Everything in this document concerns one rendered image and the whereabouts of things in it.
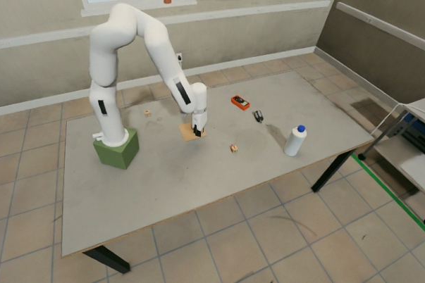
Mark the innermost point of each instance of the white bottle with blue cap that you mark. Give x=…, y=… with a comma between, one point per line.
x=295, y=140

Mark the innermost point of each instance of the tan square mat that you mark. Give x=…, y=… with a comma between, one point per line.
x=187, y=132

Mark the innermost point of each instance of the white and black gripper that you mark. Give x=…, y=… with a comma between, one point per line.
x=198, y=122

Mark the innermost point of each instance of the orange pocket multimeter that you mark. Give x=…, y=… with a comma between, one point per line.
x=239, y=102

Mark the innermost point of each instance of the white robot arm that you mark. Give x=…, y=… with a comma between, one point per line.
x=125, y=22

